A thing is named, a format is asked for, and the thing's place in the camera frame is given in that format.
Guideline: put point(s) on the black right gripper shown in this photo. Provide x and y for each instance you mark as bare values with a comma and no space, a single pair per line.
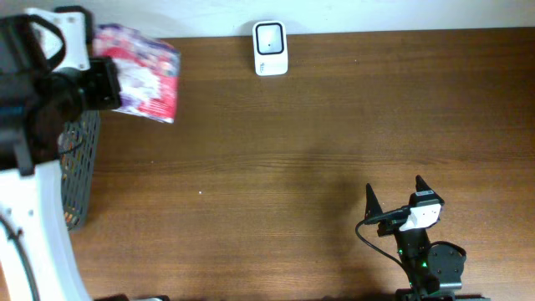
393,226

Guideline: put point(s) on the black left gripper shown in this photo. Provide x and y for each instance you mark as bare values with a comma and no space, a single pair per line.
105,84

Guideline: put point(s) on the red purple tissue pack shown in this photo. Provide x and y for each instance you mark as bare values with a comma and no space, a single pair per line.
148,71

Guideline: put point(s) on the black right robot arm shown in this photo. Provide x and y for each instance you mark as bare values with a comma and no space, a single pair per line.
433,269

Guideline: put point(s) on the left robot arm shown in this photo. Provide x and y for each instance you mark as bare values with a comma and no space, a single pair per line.
37,258

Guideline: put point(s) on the white barcode scanner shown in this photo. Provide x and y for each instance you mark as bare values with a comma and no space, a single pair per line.
270,46

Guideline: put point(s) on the grey plastic mesh basket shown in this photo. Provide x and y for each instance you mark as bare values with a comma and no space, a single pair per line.
77,149

